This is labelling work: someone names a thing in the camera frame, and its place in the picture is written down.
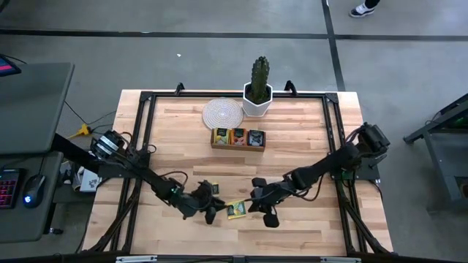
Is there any grey desk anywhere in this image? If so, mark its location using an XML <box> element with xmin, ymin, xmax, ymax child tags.
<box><xmin>0</xmin><ymin>61</ymin><xmax>76</xmax><ymax>244</ymax></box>

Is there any white hexagonal plant pot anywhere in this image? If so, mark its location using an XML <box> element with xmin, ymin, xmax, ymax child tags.
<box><xmin>242</xmin><ymin>82</ymin><xmax>273</xmax><ymax>118</ymax></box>

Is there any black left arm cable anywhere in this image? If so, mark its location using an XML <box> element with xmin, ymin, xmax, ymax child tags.
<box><xmin>156</xmin><ymin>169</ymin><xmax>189</xmax><ymax>191</ymax></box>

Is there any black keyboard with red lights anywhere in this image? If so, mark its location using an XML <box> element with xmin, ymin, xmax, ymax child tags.
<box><xmin>0</xmin><ymin>167</ymin><xmax>26</xmax><ymax>210</ymax></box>

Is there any white box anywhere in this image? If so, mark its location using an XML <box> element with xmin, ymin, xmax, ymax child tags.
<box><xmin>72</xmin><ymin>166</ymin><xmax>102</xmax><ymax>194</ymax></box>

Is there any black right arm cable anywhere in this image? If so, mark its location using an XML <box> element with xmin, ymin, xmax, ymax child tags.
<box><xmin>290</xmin><ymin>174</ymin><xmax>327</xmax><ymax>202</ymax></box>

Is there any black floor cable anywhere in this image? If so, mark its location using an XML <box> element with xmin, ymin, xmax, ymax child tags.
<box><xmin>64</xmin><ymin>100</ymin><xmax>118</xmax><ymax>127</ymax></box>

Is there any person's shoe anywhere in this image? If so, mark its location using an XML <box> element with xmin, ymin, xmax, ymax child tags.
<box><xmin>349</xmin><ymin>2</ymin><xmax>376</xmax><ymax>18</ymax></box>

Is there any white woven round placemat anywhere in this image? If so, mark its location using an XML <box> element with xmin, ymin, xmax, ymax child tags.
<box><xmin>201</xmin><ymin>97</ymin><xmax>244</xmax><ymax>131</ymax></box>

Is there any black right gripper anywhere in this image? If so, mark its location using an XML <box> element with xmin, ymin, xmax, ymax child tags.
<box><xmin>249</xmin><ymin>177</ymin><xmax>293</xmax><ymax>228</ymax></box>

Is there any black computer mouse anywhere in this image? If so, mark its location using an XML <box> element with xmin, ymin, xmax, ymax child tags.
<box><xmin>23</xmin><ymin>174</ymin><xmax>47</xmax><ymax>209</ymax></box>

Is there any green cactus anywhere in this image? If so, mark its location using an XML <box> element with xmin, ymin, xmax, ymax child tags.
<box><xmin>249</xmin><ymin>55</ymin><xmax>271</xmax><ymax>105</ymax></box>

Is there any black aluminium table frame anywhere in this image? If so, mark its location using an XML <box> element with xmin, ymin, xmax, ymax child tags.
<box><xmin>82</xmin><ymin>80</ymin><xmax>394</xmax><ymax>256</ymax></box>

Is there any orange peach tea packet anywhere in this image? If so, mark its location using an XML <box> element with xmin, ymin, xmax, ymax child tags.
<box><xmin>231</xmin><ymin>128</ymin><xmax>248</xmax><ymax>146</ymax></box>

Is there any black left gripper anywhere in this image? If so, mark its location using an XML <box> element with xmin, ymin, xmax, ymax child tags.
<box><xmin>181</xmin><ymin>179</ymin><xmax>228</xmax><ymax>226</ymax></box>

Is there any yellow power plug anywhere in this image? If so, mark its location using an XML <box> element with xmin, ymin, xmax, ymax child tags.
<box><xmin>67</xmin><ymin>123</ymin><xmax>92</xmax><ymax>140</ymax></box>

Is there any grey metal cart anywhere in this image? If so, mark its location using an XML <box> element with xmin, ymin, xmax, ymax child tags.
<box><xmin>403</xmin><ymin>93</ymin><xmax>468</xmax><ymax>213</ymax></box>

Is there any yellow green lemon tea packet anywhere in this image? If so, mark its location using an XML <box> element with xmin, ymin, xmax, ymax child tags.
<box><xmin>214</xmin><ymin>128</ymin><xmax>231</xmax><ymax>146</ymax></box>
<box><xmin>226</xmin><ymin>199</ymin><xmax>247</xmax><ymax>220</ymax></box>

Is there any dark tablet screen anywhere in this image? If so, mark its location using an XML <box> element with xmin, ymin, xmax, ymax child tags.
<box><xmin>0</xmin><ymin>54</ymin><xmax>22</xmax><ymax>77</ymax></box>

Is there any wooden tea organizer box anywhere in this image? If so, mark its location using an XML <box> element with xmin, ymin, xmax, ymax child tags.
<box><xmin>211</xmin><ymin>126</ymin><xmax>267</xmax><ymax>153</ymax></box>

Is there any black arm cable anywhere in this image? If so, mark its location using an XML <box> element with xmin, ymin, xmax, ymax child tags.
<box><xmin>156</xmin><ymin>169</ymin><xmax>189</xmax><ymax>191</ymax></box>
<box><xmin>290</xmin><ymin>174</ymin><xmax>327</xmax><ymax>202</ymax></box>

